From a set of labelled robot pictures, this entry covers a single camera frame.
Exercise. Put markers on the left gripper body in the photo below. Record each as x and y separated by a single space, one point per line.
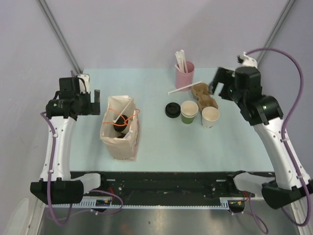
87 107

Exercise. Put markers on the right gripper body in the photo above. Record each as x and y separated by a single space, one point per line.
228 78

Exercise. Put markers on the white straw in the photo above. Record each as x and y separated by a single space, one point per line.
121 113

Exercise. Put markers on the brown paper takeout bag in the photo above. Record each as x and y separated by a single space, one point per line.
120 149

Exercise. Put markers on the black coffee cup lid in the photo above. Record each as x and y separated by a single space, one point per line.
121 136

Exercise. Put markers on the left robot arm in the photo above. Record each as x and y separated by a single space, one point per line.
55 186

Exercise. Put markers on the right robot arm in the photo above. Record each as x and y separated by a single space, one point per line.
263 113

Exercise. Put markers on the brown cardboard cup carrier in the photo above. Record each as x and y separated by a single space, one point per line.
201 93

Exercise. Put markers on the white wrapped straws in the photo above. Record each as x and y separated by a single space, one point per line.
181 61

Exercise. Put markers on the pink straw holder cup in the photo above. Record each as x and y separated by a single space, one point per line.
184 79

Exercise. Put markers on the stack of black lids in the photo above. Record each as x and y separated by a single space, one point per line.
172 110

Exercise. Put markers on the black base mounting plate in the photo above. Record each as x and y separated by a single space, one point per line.
210 184

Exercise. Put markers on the white cable duct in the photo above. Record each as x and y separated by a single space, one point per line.
166 201

